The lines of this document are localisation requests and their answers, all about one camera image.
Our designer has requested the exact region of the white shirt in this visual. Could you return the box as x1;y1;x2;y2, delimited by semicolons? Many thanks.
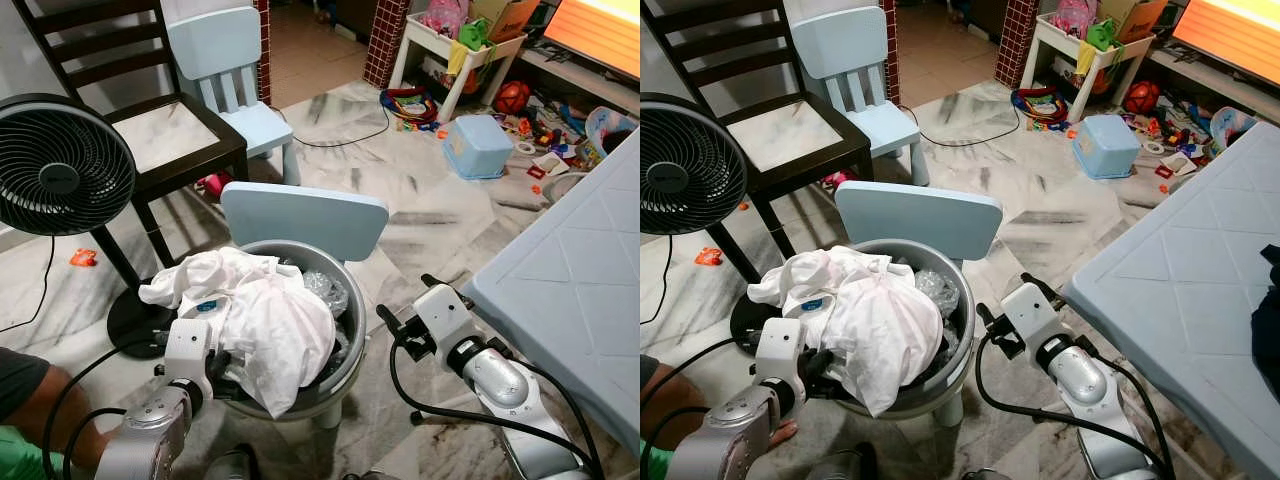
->
747;247;946;419
138;247;338;419

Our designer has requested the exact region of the clear plastic bag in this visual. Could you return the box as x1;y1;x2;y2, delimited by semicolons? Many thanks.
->
912;268;963;321
300;268;351;321

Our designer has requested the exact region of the grey laundry basket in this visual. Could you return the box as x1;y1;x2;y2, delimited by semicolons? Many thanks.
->
830;238;976;419
215;238;369;421

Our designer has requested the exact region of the grey robot left leg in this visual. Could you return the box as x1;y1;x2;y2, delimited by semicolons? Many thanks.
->
205;445;261;480
810;443;881;480

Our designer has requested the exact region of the light blue child chair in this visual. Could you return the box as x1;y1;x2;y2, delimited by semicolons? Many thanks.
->
162;5;301;186
220;182;391;431
835;180;1004;429
790;5;931;186

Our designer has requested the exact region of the light grey folding table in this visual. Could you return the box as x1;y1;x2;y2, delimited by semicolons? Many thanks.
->
462;130;640;461
1063;122;1280;480

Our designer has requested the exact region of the light blue plastic box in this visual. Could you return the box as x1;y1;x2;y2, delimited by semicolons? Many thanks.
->
443;113;516;181
1072;113;1144;181

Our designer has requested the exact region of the person in dark shirt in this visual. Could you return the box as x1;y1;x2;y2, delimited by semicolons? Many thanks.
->
0;345;116;480
640;355;801;480

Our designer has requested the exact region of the colourful floor bag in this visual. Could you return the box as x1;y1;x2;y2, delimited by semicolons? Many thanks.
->
1010;85;1069;131
380;85;441;131

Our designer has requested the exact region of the red basketball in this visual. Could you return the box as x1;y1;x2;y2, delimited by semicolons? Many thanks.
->
1123;80;1161;116
495;80;533;116

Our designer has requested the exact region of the dark wooden chair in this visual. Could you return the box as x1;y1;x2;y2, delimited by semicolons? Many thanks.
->
12;0;251;291
645;0;874;286

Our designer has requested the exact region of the light blue toy bucket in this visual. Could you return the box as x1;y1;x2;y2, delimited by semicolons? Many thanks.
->
1210;105;1259;151
585;105;639;151

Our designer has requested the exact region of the dark navy garment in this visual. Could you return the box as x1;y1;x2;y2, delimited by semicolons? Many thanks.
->
1250;243;1280;406

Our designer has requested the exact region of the black standing fan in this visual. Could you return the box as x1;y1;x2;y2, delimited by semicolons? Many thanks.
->
640;92;791;351
0;93;179;359

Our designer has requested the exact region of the white toy shelf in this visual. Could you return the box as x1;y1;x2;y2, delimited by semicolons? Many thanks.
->
1020;10;1156;123
388;10;528;123

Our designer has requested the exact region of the green toy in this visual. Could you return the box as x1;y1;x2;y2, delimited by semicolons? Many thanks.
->
1085;18;1123;53
457;18;496;53

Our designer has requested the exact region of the pink bag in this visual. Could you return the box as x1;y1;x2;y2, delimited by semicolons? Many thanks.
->
1050;0;1099;39
420;0;471;39

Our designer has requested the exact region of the orange cardboard box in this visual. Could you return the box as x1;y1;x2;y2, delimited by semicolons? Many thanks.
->
1100;0;1171;41
470;0;541;41

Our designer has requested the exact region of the flat television screen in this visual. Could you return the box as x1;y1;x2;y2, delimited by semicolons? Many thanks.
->
543;0;640;81
1172;0;1280;86

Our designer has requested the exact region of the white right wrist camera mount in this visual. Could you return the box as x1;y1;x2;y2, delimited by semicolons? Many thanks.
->
1000;282;1071;349
412;283;486;351

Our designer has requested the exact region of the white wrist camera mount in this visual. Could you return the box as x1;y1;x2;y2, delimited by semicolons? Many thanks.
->
755;318;806;386
163;318;214;386
1000;282;1071;349
412;283;486;351

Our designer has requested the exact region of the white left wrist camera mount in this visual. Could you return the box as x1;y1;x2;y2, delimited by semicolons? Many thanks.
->
163;318;214;386
755;318;806;386

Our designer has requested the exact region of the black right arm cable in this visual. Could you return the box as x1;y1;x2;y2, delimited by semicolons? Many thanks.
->
388;340;601;471
975;335;1171;473

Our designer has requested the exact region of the long black left arm cable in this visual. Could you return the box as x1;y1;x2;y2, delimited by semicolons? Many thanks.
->
640;405;701;480
40;340;166;480

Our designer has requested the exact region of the black floor cord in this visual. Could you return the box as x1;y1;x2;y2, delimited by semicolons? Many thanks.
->
900;100;1023;149
290;95;393;149

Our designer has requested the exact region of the short black left arm cable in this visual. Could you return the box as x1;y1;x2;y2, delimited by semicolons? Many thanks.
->
60;405;126;480

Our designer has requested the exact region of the black fan cord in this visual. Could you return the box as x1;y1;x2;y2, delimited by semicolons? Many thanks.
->
640;235;673;326
0;235;56;336

